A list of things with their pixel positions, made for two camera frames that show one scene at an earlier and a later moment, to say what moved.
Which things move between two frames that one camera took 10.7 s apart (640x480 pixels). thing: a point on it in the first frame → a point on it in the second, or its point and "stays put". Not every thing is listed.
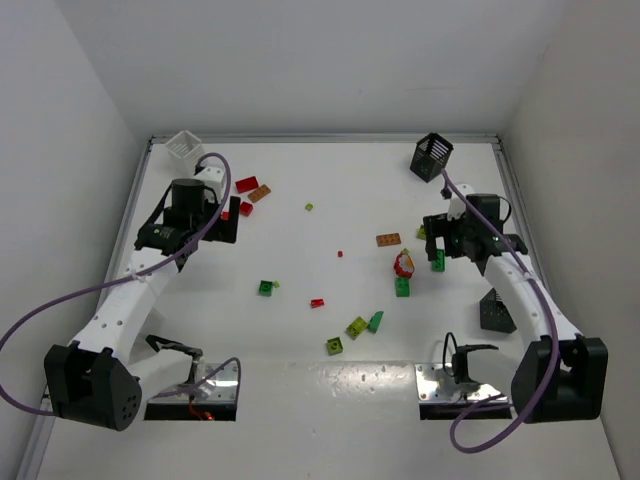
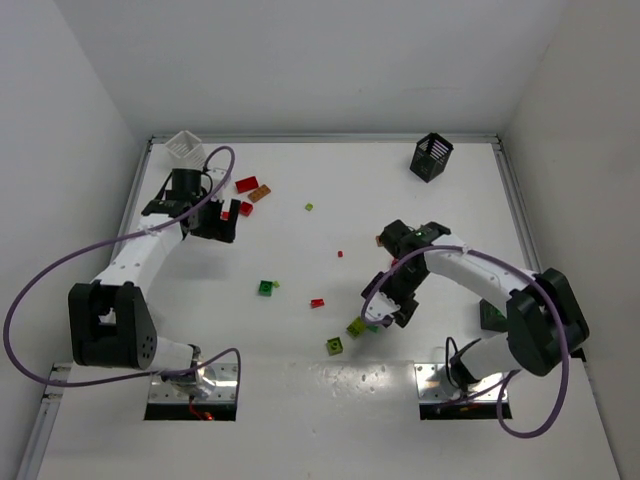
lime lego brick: (356, 328) stays put
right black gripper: (439, 232) → (393, 292)
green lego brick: (266, 288) stays put
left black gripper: (228, 221) stays put
